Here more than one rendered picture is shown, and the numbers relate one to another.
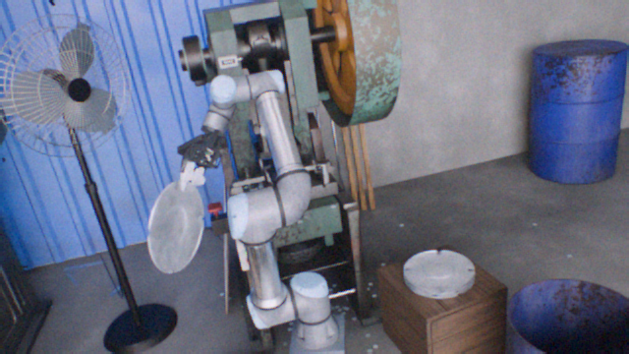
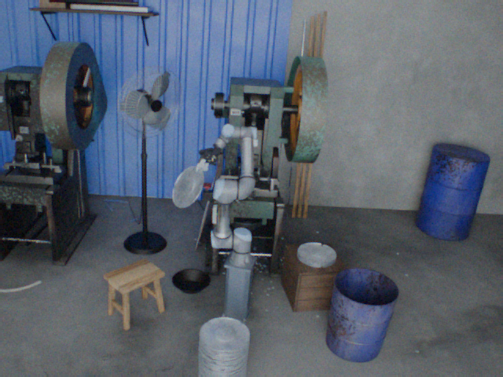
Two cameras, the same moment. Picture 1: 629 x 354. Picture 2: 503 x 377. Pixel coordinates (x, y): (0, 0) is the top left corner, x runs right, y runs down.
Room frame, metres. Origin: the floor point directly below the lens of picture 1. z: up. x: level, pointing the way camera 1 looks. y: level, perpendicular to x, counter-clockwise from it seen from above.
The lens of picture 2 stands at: (-1.26, -0.22, 2.09)
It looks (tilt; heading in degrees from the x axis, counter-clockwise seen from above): 23 degrees down; 5
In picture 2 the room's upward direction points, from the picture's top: 5 degrees clockwise
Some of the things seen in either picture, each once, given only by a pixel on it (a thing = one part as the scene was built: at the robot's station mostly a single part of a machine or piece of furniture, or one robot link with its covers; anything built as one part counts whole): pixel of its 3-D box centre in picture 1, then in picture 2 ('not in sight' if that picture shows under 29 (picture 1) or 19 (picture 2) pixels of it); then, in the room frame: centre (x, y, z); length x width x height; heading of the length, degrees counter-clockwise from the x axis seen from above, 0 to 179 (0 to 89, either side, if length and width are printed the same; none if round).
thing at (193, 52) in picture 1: (201, 61); (222, 106); (2.15, 0.38, 1.31); 0.22 x 0.12 x 0.22; 10
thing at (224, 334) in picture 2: not in sight; (224, 334); (0.77, 0.06, 0.32); 0.29 x 0.29 x 0.01
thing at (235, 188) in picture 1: (246, 178); (228, 174); (2.14, 0.30, 0.76); 0.17 x 0.06 x 0.10; 100
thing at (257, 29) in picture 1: (261, 60); (254, 114); (2.17, 0.13, 1.27); 0.21 x 0.12 x 0.34; 10
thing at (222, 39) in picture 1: (273, 147); (248, 161); (2.31, 0.16, 0.83); 0.79 x 0.43 x 1.34; 10
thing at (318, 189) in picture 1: (284, 186); (248, 185); (2.17, 0.13, 0.67); 0.45 x 0.30 x 0.06; 100
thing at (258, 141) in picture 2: (272, 114); (251, 144); (2.13, 0.13, 1.04); 0.17 x 0.15 x 0.30; 10
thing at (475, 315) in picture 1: (440, 310); (313, 276); (1.72, -0.47, 0.18); 0.40 x 0.38 x 0.35; 18
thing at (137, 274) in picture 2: not in sight; (135, 293); (1.21, 0.76, 0.16); 0.34 x 0.24 x 0.34; 144
